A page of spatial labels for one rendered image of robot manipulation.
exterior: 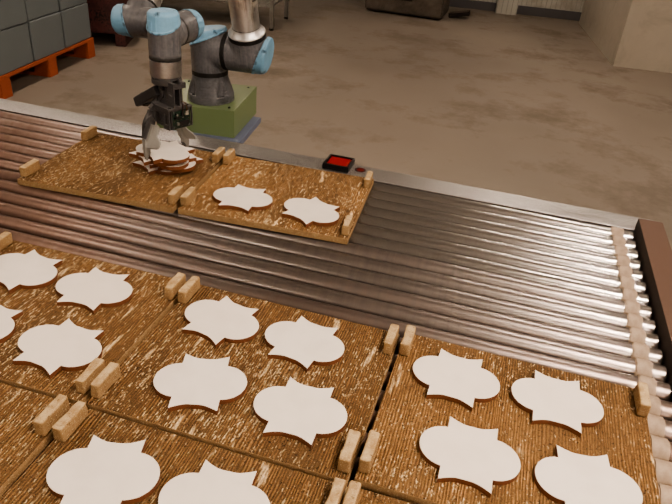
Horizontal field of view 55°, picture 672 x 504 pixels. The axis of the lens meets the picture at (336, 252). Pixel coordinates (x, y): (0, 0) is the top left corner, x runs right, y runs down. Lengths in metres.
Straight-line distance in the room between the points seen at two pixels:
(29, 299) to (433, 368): 0.73
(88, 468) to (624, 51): 7.55
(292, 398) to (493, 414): 0.32
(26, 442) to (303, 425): 0.38
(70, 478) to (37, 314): 0.39
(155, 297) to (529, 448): 0.70
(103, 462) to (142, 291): 0.42
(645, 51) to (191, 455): 7.52
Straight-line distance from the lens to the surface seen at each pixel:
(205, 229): 1.51
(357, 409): 1.03
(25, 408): 1.07
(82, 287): 1.29
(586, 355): 1.29
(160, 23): 1.59
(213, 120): 2.16
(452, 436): 1.00
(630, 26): 8.00
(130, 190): 1.66
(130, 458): 0.95
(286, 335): 1.14
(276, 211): 1.55
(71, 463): 0.97
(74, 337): 1.17
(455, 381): 1.09
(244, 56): 2.08
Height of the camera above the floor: 1.65
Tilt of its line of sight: 31 degrees down
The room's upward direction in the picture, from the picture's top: 5 degrees clockwise
